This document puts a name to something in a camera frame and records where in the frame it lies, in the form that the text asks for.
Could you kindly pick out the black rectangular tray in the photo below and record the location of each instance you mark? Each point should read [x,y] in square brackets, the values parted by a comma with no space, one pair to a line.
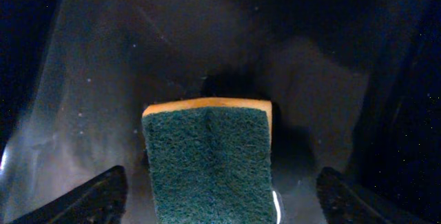
[326,66]

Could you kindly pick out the green yellow sponge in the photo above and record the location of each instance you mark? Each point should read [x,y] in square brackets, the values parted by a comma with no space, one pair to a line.
[210,161]

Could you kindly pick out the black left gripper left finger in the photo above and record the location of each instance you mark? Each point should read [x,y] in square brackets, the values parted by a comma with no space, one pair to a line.
[100,200]

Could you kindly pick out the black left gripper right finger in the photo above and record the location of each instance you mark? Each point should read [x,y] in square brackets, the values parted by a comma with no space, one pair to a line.
[344,202]

